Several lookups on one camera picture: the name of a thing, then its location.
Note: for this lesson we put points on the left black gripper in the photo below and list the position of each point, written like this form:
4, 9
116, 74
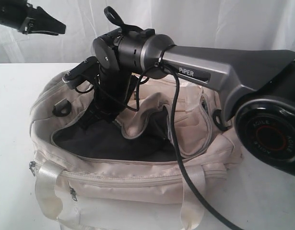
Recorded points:
22, 16

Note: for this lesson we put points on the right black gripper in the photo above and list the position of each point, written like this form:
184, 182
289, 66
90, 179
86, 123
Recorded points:
112, 93

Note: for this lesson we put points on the cream white duffel bag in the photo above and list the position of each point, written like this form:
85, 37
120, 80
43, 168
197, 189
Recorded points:
120, 175

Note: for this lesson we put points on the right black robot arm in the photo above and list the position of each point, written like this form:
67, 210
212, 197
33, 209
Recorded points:
255, 88

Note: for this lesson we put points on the white background curtain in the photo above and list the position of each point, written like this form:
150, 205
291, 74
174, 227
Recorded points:
232, 24

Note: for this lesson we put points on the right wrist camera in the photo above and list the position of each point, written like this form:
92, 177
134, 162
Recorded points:
85, 71

